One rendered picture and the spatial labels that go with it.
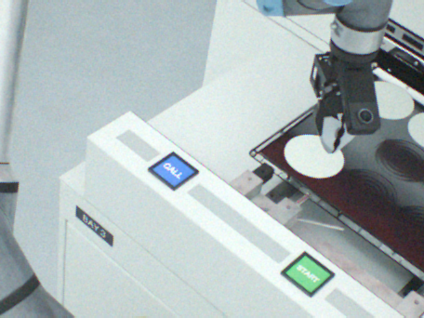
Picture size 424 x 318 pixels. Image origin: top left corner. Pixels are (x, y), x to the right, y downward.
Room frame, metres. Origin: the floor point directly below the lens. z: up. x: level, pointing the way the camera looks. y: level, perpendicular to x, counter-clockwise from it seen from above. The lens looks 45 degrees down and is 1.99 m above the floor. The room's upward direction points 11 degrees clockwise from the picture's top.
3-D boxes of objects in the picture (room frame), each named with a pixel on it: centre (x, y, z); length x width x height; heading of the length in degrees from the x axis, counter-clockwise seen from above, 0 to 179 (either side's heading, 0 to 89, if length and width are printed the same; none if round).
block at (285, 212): (0.99, -0.11, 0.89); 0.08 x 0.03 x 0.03; 146
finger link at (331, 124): (1.11, -0.16, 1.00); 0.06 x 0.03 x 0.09; 19
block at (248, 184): (1.03, -0.05, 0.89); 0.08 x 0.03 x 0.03; 146
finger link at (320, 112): (1.09, -0.16, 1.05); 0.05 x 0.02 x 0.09; 109
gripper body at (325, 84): (1.12, -0.17, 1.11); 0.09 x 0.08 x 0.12; 19
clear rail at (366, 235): (1.02, -0.21, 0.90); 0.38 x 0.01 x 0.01; 56
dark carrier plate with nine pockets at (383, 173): (1.17, -0.31, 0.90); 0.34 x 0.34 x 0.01; 56
